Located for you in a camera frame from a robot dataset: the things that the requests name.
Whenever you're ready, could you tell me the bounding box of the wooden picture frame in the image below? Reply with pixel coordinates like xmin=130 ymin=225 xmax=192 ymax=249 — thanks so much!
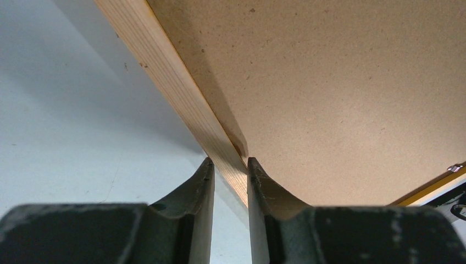
xmin=93 ymin=0 xmax=466 ymax=208

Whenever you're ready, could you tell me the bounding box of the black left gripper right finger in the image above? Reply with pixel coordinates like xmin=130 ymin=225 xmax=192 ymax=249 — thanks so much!
xmin=247 ymin=157 xmax=465 ymax=263

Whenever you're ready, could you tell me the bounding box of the small metal retaining clip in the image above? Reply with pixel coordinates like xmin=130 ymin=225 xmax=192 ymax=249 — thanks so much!
xmin=447 ymin=164 xmax=464 ymax=173

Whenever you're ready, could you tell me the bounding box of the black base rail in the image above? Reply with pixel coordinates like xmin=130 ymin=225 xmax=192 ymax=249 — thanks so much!
xmin=425 ymin=183 xmax=465 ymax=223

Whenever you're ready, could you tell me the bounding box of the brown cardboard backing board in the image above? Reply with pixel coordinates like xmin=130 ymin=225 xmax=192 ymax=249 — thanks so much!
xmin=146 ymin=0 xmax=466 ymax=207

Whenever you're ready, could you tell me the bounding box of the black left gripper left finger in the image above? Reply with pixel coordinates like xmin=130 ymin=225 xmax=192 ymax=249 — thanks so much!
xmin=1 ymin=158 xmax=215 ymax=263

